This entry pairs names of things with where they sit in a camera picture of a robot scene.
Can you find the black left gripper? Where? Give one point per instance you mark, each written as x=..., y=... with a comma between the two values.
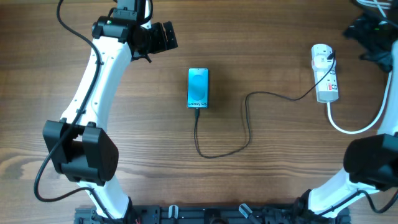
x=160, y=44

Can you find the blue Galaxy smartphone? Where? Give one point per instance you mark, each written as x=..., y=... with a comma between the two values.
x=198, y=88

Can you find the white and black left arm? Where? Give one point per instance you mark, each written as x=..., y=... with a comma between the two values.
x=78, y=144

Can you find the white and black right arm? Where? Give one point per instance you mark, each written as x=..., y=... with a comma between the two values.
x=369, y=167

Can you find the white USB charger adapter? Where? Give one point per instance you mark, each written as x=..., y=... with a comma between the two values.
x=322, y=62

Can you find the white power strip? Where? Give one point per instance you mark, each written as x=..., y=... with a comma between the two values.
x=326, y=87

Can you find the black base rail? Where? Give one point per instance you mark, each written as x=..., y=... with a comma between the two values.
x=163, y=215

